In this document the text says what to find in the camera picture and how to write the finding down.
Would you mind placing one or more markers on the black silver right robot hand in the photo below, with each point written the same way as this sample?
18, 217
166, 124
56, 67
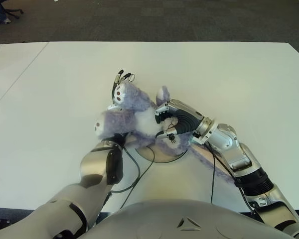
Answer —
187, 119

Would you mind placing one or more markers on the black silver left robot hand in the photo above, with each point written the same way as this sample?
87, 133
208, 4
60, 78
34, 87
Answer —
117, 77

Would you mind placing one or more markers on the purple plush doll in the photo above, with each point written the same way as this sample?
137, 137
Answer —
132, 99

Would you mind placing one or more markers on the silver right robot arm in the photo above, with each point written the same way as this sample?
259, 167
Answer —
239, 149

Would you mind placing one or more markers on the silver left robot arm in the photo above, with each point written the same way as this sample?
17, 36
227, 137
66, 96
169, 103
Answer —
94, 164

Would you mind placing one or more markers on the white plate with black rim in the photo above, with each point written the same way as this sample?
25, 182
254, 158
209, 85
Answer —
162, 155

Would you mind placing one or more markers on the silver robot torso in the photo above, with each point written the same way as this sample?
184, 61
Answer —
164, 219

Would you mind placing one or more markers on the black office chair base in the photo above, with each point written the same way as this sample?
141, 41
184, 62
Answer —
15, 11

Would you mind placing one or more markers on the white sneaker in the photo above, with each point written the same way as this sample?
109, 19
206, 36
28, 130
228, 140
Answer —
7, 21

